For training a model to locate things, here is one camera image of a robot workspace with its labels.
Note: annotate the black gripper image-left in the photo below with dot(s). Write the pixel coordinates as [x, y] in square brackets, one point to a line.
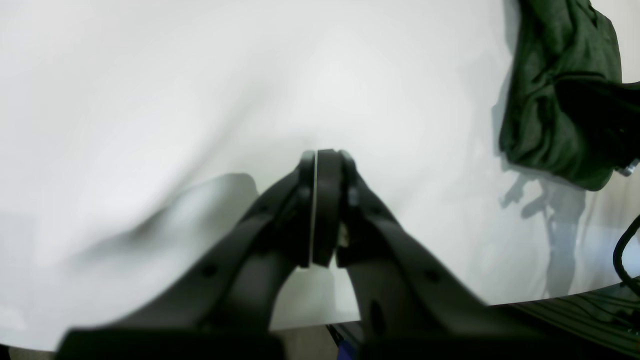
[608, 112]

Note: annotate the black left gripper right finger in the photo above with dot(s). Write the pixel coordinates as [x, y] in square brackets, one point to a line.
[347, 214]

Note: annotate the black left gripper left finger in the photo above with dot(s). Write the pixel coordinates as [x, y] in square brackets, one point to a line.
[288, 206]

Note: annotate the dark green long-sleeve shirt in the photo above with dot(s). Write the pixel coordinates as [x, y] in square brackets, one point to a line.
[557, 39]

